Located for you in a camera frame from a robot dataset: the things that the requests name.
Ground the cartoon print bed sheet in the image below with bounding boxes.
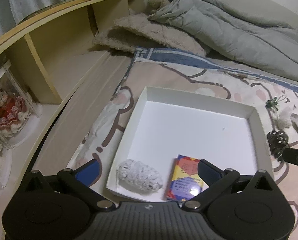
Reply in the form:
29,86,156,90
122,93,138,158
68,48,298,239

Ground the doll in clear case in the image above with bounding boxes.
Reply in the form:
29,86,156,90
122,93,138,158
0,60,42,148

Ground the wooden headboard shelf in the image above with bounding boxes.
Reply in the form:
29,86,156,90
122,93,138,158
0,0,144,198

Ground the beige fluffy blanket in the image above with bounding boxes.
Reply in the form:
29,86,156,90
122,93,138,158
93,14,211,57

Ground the white grey knitted scrunchie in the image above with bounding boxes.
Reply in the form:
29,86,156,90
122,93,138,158
116,159,163,193

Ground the white shallow cardboard tray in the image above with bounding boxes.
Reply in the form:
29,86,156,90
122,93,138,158
106,87,272,202

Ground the green hair clip with cord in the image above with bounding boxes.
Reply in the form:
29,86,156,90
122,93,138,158
265,96,287,111

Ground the black hair claw clip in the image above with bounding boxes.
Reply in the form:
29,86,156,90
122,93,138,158
266,130,289,163

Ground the plush toy under duvet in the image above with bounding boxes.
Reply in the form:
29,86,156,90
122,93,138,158
147,0,170,14

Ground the colourful card box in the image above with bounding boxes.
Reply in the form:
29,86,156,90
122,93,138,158
166,155,204,203

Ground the grey-green duvet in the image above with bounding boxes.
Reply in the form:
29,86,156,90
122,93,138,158
149,0,298,82

